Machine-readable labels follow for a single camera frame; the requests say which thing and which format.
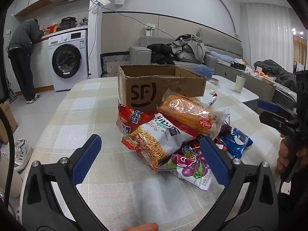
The red container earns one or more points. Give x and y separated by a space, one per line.
53 28

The person's right forearm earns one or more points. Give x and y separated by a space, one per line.
296 204

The person's left hand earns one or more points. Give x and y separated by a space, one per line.
142 227

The purple grape candy packet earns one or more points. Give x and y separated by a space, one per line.
190 168

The light blue pillow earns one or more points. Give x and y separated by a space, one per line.
226 57

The white power strip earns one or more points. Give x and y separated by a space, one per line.
149 30

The white curtain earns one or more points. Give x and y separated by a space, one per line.
269 33

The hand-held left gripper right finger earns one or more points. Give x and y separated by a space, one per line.
214 158

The grey sofa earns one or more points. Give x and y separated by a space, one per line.
142 53

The dark padded jacket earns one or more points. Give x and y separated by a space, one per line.
276 73

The small black box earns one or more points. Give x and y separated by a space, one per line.
237 65

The black jacket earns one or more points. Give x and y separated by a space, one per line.
161 53

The black pressure cooker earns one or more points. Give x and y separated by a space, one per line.
68 23

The blue bowl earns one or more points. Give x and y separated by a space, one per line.
204 74
204 68

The small red white packet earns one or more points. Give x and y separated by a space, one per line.
213 98

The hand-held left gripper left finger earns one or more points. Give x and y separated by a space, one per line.
87 156

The printed cardboard box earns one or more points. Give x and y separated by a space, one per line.
7 122

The brown cardboard box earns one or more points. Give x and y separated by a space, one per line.
142 91

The blue cookie packet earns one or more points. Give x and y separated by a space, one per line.
237 140

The white red noodle snack packet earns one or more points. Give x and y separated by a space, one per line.
154 139

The white washing machine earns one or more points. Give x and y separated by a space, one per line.
69 60

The grey clothes pile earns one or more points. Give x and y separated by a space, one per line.
190 48

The white coffee table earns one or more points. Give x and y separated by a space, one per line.
250 96

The white wall cabinet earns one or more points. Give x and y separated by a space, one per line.
31 2

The white green sneaker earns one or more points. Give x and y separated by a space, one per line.
22 154

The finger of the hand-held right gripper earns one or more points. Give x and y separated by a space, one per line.
267 105
272 120

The person's right hand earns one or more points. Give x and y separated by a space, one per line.
281 155

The beige dish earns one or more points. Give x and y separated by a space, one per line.
215 81

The white router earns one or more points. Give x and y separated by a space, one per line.
102 1

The beige cup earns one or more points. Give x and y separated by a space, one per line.
240 84

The bread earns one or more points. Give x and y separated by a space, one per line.
187 112

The red chip packet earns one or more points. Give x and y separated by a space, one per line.
127 122

